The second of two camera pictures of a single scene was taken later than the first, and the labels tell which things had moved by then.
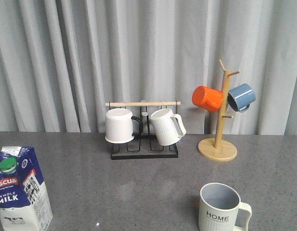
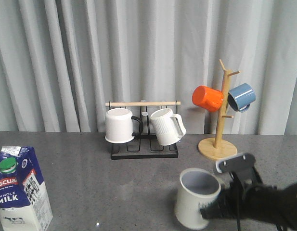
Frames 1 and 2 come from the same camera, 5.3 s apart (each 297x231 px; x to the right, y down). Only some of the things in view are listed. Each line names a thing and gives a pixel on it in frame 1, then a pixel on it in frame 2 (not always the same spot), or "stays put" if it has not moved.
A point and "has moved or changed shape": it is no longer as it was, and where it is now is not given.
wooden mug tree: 217,149 stays put
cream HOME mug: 220,209 has moved or changed shape
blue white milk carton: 21,197 stays put
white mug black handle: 121,126 stays put
